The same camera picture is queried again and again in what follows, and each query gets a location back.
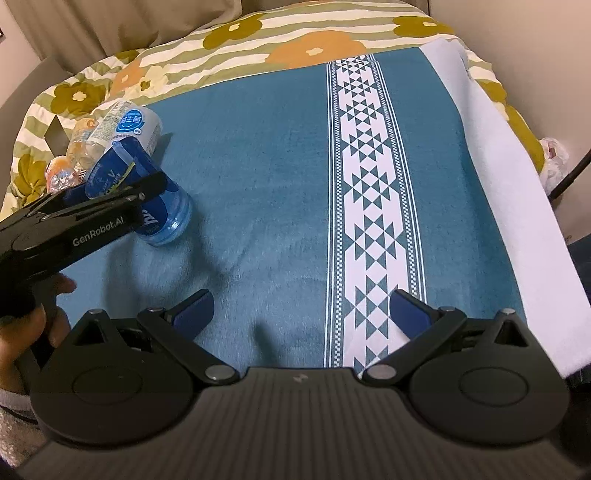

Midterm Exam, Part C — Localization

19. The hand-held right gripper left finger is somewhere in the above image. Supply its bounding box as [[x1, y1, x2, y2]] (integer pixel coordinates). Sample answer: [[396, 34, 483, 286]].
[[69, 289, 241, 385]]

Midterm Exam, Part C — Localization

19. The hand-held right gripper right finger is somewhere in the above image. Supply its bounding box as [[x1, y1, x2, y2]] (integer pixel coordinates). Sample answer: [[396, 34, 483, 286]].
[[362, 288, 533, 384]]

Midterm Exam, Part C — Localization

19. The blue label plastic bottle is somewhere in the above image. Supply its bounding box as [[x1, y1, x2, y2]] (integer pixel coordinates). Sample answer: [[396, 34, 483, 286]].
[[85, 137, 194, 248]]

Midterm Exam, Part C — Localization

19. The person's left hand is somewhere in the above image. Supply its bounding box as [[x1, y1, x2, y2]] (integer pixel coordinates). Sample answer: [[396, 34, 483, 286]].
[[0, 274, 77, 394]]

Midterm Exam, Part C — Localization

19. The orange label plastic bottle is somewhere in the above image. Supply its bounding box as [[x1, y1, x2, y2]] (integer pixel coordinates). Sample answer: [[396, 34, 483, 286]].
[[44, 155, 89, 191]]

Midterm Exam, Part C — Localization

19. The clear plastic bottle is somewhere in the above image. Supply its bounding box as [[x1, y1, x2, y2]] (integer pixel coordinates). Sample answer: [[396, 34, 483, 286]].
[[66, 117, 110, 171]]

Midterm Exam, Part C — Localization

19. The white label plastic bottle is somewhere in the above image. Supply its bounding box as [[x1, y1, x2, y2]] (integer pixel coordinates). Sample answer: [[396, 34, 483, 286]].
[[89, 100, 163, 158]]

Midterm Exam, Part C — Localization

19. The teal patterned blanket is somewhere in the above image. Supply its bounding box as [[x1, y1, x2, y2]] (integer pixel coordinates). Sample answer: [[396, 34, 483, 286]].
[[55, 39, 591, 377]]

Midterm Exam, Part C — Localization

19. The floral striped quilt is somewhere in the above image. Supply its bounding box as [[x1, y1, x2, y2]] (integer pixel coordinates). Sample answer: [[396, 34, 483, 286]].
[[0, 8, 546, 217]]

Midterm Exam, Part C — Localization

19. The dark cloth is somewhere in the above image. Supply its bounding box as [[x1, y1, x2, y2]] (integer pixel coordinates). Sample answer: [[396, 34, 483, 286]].
[[564, 237, 591, 301]]

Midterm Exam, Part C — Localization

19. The white plastic bag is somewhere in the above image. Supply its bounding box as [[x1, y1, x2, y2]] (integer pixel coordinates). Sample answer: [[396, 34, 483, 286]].
[[537, 137, 572, 195]]

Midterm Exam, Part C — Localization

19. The black pole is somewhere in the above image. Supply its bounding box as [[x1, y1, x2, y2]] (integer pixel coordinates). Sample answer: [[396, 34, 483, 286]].
[[549, 151, 591, 200]]

